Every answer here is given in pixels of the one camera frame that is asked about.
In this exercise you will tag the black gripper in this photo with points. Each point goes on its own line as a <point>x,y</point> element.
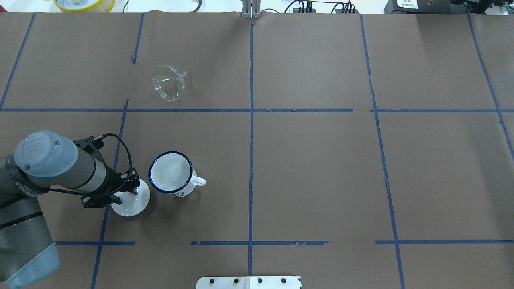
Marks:
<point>114,183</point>

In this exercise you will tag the white ceramic lid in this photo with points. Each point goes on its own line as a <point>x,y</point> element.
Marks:
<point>132,205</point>

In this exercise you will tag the clear glass funnel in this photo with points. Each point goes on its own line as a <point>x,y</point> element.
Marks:
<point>169,82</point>

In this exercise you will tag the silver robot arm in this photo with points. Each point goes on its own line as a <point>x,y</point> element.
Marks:
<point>46,162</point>

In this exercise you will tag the white enamel mug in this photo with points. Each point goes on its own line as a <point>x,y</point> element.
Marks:
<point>172,173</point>

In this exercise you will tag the yellow tape roll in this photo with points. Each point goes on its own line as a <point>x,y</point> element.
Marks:
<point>85,6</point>

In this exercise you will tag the black box with label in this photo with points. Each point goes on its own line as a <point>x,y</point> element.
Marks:
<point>441,7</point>

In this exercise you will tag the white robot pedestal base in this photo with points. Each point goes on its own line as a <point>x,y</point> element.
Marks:
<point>250,282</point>

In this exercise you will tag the aluminium frame post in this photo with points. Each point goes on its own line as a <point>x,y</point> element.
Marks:
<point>251,9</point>

